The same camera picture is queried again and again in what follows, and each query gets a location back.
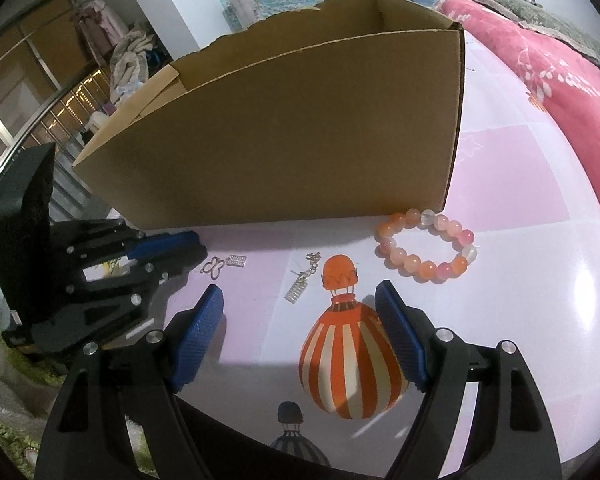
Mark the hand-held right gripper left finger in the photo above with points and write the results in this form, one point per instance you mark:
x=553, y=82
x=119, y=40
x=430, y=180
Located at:
x=197, y=335

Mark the balloon print table cover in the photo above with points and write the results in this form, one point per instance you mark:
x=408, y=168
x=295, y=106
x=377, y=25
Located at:
x=505, y=210

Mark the pink floral blanket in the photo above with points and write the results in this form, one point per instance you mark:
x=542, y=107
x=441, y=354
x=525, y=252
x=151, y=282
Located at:
x=530, y=50

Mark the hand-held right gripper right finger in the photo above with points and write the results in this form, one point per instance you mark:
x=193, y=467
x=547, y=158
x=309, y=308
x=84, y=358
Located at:
x=402, y=335

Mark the brown cardboard box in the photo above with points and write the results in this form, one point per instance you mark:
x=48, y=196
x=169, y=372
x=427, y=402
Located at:
x=280, y=135

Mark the grey lace-edged cloth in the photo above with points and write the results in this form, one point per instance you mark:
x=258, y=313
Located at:
x=545, y=15

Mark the hanging pink clothes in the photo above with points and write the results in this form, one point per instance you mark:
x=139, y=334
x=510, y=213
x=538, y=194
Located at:
x=100, y=25

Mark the brown wooden cabinet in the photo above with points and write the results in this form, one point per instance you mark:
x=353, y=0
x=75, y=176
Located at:
x=35, y=45

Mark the pile of clothes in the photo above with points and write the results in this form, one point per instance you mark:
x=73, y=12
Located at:
x=130, y=55

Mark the silver butterfly charm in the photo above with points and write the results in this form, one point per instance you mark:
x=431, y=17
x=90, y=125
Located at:
x=215, y=262

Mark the rolled printed sheet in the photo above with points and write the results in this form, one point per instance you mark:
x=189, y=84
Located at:
x=241, y=5

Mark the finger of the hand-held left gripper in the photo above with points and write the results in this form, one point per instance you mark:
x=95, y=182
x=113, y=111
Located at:
x=177, y=260
x=165, y=241

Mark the metal railing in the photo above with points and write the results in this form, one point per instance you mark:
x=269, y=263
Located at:
x=65, y=110

